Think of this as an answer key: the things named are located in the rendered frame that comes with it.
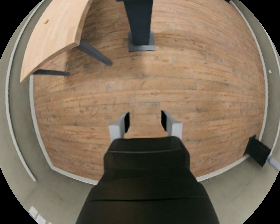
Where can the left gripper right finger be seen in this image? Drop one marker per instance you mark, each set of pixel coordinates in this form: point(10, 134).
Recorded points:
point(174, 128)

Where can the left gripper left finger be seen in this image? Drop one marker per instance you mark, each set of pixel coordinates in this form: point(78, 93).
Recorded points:
point(117, 130)

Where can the black box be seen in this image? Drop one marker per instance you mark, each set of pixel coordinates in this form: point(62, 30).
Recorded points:
point(257, 151)

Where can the wooden table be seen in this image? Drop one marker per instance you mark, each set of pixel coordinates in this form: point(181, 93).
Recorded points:
point(57, 30)

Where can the white paper sheet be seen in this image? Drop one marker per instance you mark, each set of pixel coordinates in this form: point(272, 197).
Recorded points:
point(32, 211)
point(41, 219)

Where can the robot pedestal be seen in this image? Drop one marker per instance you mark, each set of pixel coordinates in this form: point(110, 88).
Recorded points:
point(139, 20)

